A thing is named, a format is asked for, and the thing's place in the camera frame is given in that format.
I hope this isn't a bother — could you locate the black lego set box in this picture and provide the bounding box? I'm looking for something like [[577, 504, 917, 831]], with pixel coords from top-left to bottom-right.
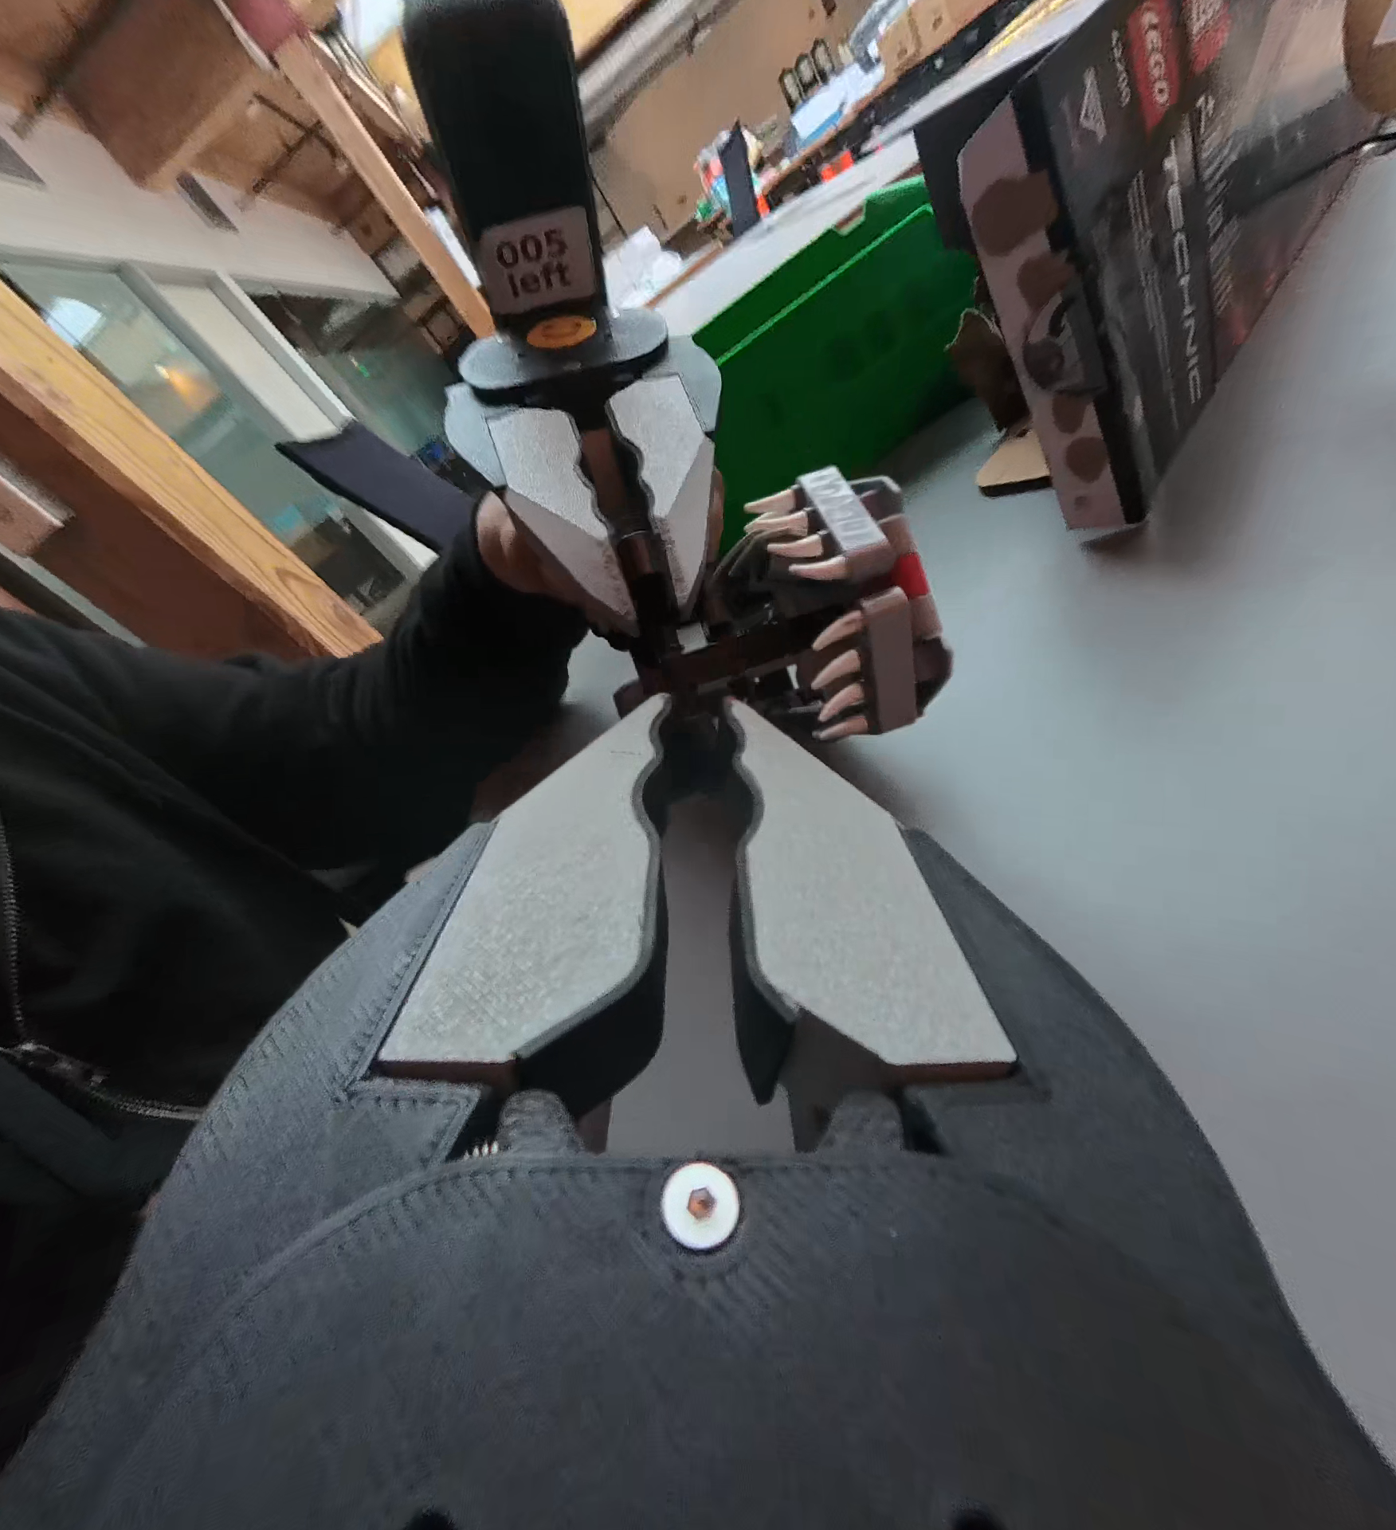
[[911, 0, 1391, 535]]

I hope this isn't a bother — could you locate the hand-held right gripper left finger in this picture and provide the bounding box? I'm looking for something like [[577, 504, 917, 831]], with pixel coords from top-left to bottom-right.
[[373, 691, 668, 1118]]

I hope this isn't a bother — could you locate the brown cardboard cutout piece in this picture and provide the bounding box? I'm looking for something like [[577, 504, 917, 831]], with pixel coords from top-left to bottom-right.
[[946, 302, 1067, 495]]

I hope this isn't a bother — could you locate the wooden support post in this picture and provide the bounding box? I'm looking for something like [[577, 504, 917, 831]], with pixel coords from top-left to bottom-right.
[[273, 35, 497, 348]]

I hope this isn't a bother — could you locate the green plastic bin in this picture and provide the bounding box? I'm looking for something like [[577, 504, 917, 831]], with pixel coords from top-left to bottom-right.
[[691, 180, 983, 533]]

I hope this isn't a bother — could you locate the person's left hand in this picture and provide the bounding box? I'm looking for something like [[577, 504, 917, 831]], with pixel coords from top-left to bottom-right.
[[474, 487, 593, 604]]

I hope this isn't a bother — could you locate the person's left forearm black sleeve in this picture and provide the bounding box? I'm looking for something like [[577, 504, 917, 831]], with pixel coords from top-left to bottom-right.
[[0, 525, 590, 879]]

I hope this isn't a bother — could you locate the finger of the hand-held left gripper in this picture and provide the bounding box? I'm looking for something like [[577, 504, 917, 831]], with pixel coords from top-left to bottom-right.
[[606, 374, 720, 618], [487, 406, 643, 638]]

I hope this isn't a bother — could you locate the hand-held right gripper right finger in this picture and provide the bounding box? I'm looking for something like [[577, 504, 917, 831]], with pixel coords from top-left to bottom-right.
[[725, 696, 1020, 1107]]

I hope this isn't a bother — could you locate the person's black jacket torso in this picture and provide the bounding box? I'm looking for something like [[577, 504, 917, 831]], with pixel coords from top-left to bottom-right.
[[0, 705, 365, 1530]]

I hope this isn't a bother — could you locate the dark clawed lego model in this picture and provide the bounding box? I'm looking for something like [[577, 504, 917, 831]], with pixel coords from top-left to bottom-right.
[[612, 469, 956, 771]]

